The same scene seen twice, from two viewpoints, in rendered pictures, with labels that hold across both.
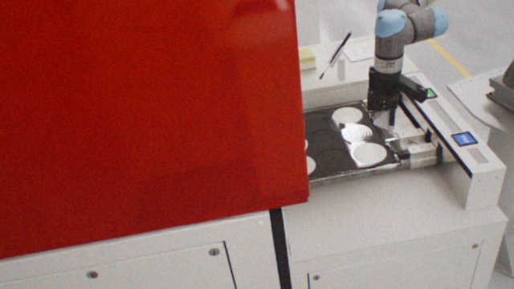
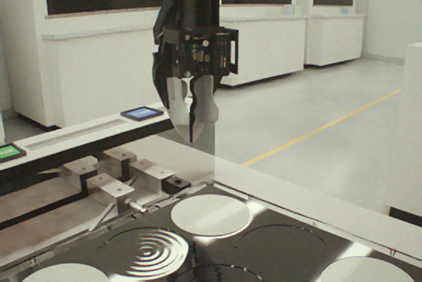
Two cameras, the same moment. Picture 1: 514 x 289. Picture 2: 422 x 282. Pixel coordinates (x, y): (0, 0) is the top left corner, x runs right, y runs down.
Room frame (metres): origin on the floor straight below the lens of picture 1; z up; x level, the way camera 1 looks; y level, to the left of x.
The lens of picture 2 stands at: (1.40, 0.02, 1.17)
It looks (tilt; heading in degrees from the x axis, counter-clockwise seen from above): 21 degrees down; 226
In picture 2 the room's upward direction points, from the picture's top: straight up
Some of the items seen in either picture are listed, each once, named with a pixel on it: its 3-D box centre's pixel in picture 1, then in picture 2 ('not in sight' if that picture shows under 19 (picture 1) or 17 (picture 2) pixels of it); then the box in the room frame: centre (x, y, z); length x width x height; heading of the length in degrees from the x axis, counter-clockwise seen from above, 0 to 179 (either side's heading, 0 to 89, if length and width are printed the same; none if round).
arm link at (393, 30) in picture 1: (390, 34); not in sight; (1.08, -0.36, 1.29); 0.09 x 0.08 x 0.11; 105
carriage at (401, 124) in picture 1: (400, 130); (68, 228); (1.23, -0.46, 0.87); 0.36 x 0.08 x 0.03; 4
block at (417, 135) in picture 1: (410, 136); (111, 191); (1.15, -0.46, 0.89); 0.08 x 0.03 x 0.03; 94
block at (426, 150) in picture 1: (421, 151); (152, 175); (1.07, -0.47, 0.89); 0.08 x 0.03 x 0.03; 94
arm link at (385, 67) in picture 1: (388, 62); not in sight; (1.08, -0.35, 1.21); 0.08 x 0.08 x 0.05
